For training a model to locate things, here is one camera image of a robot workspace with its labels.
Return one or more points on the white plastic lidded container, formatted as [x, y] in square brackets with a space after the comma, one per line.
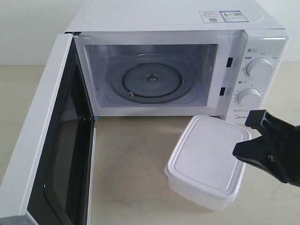
[202, 167]

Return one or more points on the white microwave door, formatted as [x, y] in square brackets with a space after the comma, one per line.
[48, 180]

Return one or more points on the blue energy label sticker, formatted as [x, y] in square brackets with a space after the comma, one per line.
[233, 16]

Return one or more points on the white control knob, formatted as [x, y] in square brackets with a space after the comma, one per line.
[259, 68]
[249, 98]

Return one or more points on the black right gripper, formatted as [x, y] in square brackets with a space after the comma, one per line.
[285, 161]

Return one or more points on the lower white control knob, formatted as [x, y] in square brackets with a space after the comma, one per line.
[249, 98]

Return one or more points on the upper white control knob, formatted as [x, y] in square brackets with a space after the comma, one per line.
[259, 68]

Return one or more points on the glass microwave turntable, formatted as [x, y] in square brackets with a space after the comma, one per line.
[151, 79]

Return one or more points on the white warning label sticker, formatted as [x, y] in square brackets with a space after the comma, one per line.
[211, 17]

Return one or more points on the white Midea microwave oven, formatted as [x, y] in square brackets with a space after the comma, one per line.
[108, 31]

